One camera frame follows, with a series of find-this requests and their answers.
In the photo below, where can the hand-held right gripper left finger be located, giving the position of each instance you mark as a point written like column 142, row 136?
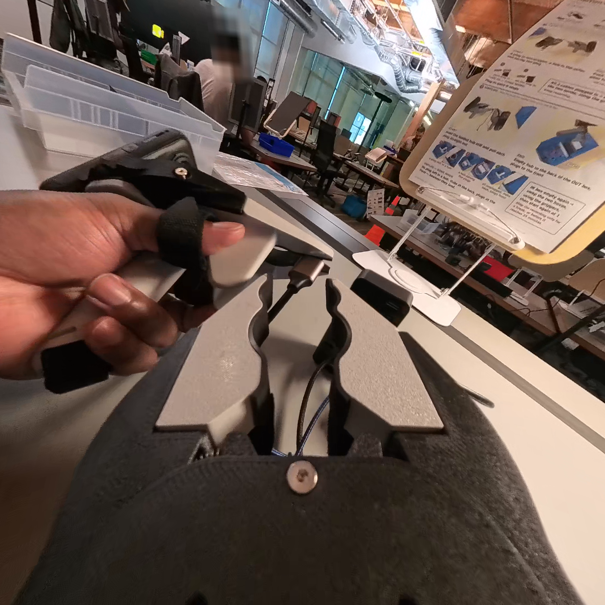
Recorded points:
column 217, row 368

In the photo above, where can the person's left hand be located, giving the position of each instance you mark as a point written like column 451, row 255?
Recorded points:
column 71, row 236

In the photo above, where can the black office chair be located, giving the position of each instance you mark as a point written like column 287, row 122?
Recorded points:
column 326, row 151

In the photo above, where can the clear plastic bin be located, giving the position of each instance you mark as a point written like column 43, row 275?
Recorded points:
column 71, row 61
column 118, row 127

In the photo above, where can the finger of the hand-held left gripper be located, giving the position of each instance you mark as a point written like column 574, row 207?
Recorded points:
column 241, row 264
column 288, row 236

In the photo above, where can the dark grey USB hub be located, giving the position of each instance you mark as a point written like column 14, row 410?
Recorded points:
column 378, row 290

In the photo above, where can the blue bag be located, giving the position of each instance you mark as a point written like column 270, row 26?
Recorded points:
column 354, row 206

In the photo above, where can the printed paper sheet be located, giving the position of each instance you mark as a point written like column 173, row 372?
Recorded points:
column 255, row 172

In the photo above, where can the document stand with instruction sheet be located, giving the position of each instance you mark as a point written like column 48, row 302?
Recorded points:
column 520, row 165

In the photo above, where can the red plastic object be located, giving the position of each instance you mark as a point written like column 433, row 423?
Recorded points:
column 373, row 235

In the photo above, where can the blue plastic bin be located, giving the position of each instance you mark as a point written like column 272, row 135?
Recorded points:
column 276, row 145

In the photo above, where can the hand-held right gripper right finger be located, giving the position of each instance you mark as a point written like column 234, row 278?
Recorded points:
column 387, row 373

